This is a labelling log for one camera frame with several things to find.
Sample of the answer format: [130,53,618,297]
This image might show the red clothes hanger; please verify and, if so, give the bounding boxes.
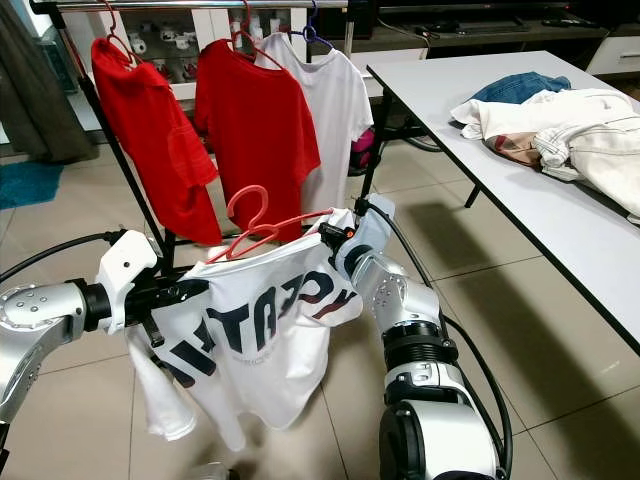
[205,185,333,266]

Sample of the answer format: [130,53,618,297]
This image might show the white t-shirt black print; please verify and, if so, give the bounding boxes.
[128,208,364,453]

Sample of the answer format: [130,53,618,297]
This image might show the purple hanger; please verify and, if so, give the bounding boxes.
[295,0,336,51]

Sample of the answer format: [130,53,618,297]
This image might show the thin red hanger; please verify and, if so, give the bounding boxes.
[228,0,286,73]
[98,0,143,67]

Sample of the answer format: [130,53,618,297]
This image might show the magenta round item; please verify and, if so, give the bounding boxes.
[350,130,374,173]

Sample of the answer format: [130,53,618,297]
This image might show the red t-shirt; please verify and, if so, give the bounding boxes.
[90,38,223,248]
[193,38,321,246]

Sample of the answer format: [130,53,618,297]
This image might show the plain white t-shirt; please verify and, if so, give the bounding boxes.
[265,33,374,216]

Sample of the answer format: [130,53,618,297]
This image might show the blue rug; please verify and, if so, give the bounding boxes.
[0,162,66,211]

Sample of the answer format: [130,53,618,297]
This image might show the white table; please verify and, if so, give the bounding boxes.
[365,50,640,358]

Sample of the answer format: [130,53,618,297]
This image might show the blue jeans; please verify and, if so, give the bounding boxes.
[470,72,573,106]

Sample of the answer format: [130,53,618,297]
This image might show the white glass display cabinet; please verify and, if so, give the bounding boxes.
[50,0,371,101]

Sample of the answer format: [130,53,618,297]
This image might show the grey curtain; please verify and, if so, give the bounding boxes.
[0,0,96,166]

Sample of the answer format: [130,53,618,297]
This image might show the black desk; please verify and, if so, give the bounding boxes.
[350,0,640,51]

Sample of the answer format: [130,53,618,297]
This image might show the cream jeans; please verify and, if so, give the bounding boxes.
[535,115,640,218]

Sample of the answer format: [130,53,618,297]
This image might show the white drawer unit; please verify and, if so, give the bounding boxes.
[588,35,640,77]

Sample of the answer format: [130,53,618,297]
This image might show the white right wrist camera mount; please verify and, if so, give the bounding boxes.
[345,195,398,276]

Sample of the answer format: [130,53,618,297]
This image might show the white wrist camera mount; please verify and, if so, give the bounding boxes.
[98,230,163,336]
[345,195,398,276]

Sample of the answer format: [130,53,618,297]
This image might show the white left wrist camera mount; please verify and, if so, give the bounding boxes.
[98,230,163,336]

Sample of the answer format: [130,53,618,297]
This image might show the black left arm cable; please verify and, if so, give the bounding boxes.
[0,232,126,286]

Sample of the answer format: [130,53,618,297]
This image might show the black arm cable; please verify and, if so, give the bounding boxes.
[360,200,516,480]
[0,232,126,286]

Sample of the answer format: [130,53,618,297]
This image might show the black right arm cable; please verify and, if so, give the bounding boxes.
[360,200,516,480]

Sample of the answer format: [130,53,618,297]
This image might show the silver clothes rail rod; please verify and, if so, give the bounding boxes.
[40,0,371,13]

